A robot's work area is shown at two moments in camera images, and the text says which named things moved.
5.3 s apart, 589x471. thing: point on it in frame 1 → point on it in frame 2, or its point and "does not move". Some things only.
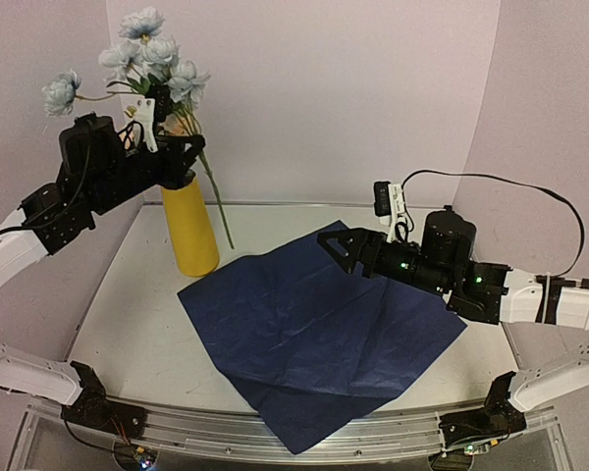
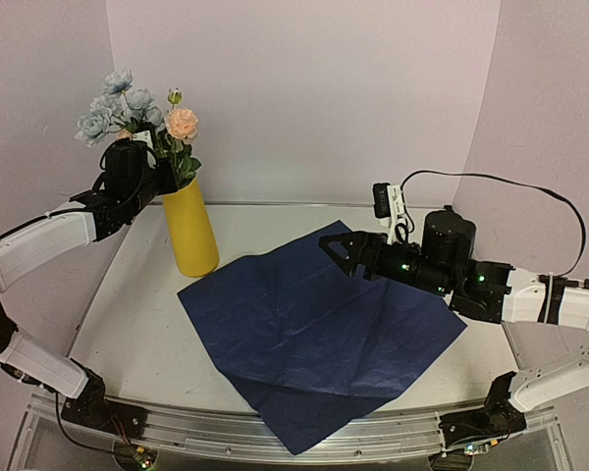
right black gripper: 370,256 does not move
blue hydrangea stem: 145,62 → 118,109
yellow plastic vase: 193,239 does not move
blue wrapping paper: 322,348 does not move
